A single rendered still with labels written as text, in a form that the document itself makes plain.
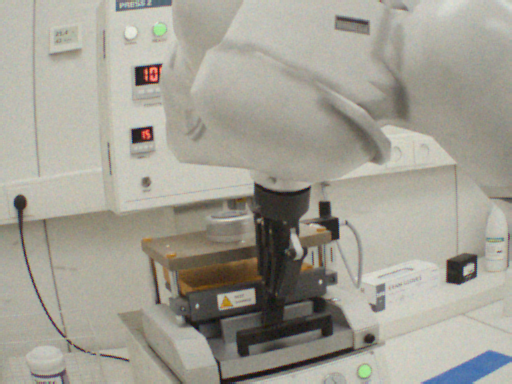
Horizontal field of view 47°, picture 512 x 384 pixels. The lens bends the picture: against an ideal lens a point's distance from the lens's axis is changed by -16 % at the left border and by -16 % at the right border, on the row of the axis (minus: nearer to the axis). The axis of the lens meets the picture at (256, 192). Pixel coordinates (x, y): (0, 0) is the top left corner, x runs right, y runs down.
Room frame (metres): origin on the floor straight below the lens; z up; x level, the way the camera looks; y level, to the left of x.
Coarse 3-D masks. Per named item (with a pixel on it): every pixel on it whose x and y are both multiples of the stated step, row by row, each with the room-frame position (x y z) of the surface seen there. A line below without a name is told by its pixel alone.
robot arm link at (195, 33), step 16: (176, 0) 0.45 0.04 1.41; (192, 0) 0.44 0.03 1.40; (208, 0) 0.44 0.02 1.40; (224, 0) 0.43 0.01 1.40; (240, 0) 0.43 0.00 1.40; (384, 0) 0.35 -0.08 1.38; (400, 0) 0.36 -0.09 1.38; (416, 0) 0.37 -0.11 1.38; (176, 16) 0.46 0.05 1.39; (192, 16) 0.44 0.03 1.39; (208, 16) 0.44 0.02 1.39; (224, 16) 0.44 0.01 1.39; (176, 32) 0.48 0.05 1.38; (192, 32) 0.45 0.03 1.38; (208, 32) 0.44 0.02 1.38; (224, 32) 0.44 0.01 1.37; (192, 48) 0.47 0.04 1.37; (208, 48) 0.46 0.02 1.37; (192, 64) 0.50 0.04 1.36
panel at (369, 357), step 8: (368, 352) 0.96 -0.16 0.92; (344, 360) 0.94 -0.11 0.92; (352, 360) 0.95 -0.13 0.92; (360, 360) 0.95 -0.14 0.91; (368, 360) 0.96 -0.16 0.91; (376, 360) 0.96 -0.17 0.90; (312, 368) 0.92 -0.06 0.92; (320, 368) 0.93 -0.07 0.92; (328, 368) 0.93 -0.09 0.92; (336, 368) 0.93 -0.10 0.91; (344, 368) 0.94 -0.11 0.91; (352, 368) 0.94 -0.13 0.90; (376, 368) 0.95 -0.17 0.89; (280, 376) 0.90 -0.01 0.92; (288, 376) 0.91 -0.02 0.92; (296, 376) 0.91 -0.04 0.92; (304, 376) 0.91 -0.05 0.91; (312, 376) 0.92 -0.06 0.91; (320, 376) 0.92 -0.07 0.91; (344, 376) 0.93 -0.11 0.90; (352, 376) 0.93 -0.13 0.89; (360, 376) 0.93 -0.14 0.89; (368, 376) 0.94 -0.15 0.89; (376, 376) 0.95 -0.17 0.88
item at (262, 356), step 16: (304, 304) 1.00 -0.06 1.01; (224, 320) 0.95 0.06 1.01; (240, 320) 0.96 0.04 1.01; (256, 320) 0.97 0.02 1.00; (224, 336) 0.95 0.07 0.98; (304, 336) 0.95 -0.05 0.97; (320, 336) 0.95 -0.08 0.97; (336, 336) 0.94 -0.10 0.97; (352, 336) 0.96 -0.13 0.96; (224, 352) 0.91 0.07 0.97; (256, 352) 0.90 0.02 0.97; (272, 352) 0.90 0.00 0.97; (288, 352) 0.91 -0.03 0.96; (304, 352) 0.92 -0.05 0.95; (320, 352) 0.93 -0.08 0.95; (224, 368) 0.87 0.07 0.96; (240, 368) 0.88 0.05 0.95; (256, 368) 0.89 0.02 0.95
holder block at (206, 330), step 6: (306, 300) 1.07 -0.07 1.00; (312, 306) 1.06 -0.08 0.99; (312, 312) 1.06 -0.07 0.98; (186, 318) 1.04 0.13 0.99; (222, 318) 1.01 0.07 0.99; (192, 324) 1.01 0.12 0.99; (198, 324) 0.98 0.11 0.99; (204, 324) 0.98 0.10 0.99; (210, 324) 0.99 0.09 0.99; (216, 324) 0.99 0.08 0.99; (198, 330) 0.98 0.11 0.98; (204, 330) 0.98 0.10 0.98; (210, 330) 0.99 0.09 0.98; (216, 330) 0.99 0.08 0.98; (204, 336) 0.98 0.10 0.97; (210, 336) 0.99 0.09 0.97
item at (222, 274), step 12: (216, 264) 1.12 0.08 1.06; (228, 264) 1.08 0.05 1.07; (240, 264) 1.08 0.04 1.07; (252, 264) 1.10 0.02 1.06; (168, 276) 1.10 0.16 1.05; (180, 276) 1.05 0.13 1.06; (192, 276) 1.05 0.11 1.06; (204, 276) 1.04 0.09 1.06; (216, 276) 1.04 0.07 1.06; (228, 276) 1.03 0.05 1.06; (240, 276) 1.03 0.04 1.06; (252, 276) 1.02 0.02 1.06; (168, 288) 1.11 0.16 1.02; (192, 288) 0.98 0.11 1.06; (204, 288) 0.98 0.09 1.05
